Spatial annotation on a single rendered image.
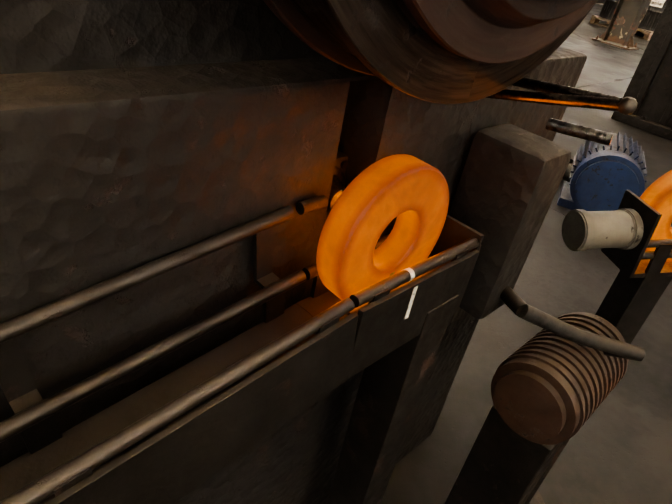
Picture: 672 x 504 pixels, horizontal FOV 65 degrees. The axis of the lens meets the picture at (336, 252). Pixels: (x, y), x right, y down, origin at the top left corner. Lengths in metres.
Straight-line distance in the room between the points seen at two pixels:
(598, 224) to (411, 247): 0.35
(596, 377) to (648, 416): 0.88
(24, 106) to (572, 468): 1.33
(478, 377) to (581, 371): 0.75
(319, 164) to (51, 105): 0.23
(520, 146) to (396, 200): 0.22
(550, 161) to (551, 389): 0.30
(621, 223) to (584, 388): 0.23
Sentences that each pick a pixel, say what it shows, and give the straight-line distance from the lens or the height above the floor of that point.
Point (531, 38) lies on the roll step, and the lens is 0.45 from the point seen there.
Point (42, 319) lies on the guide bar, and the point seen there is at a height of 0.74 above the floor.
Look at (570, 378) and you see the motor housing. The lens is 0.78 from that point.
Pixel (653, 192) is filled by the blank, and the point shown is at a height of 0.73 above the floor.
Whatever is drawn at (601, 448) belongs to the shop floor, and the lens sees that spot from 1.53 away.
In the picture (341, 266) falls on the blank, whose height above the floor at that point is 0.73.
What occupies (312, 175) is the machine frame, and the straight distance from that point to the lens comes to 0.49.
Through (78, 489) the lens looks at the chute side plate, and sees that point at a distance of 0.38.
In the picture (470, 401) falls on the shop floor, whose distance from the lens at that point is 1.45.
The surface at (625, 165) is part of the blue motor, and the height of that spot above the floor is 0.31.
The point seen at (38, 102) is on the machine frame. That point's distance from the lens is 0.35.
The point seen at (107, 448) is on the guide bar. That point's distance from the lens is 0.38.
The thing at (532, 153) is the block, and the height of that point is 0.80.
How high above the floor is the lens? 0.99
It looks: 33 degrees down
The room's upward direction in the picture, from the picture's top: 12 degrees clockwise
